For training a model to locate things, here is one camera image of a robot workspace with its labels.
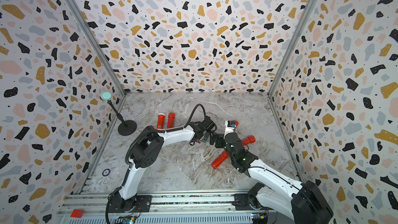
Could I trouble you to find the red flashlight white rim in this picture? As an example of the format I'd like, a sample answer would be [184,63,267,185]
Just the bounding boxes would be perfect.
[157,113,165,129]

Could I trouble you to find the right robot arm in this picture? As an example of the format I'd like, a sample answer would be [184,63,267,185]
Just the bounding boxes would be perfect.
[209,132,334,224]

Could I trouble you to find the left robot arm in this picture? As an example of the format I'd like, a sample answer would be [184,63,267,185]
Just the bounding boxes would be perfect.
[106,116,217,214]

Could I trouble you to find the microphone stand green head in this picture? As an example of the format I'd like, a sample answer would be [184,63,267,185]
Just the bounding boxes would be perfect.
[101,91,137,136]

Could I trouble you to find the round marker sticker left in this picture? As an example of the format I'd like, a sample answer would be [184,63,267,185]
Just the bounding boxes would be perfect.
[102,169,110,177]

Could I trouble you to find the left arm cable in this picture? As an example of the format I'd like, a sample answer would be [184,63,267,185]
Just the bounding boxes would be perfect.
[183,103,207,130]

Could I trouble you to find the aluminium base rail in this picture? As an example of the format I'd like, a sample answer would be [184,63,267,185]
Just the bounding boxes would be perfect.
[54,189,293,224]

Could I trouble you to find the red block on rail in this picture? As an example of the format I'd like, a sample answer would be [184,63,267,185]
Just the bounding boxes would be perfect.
[70,209,85,218]

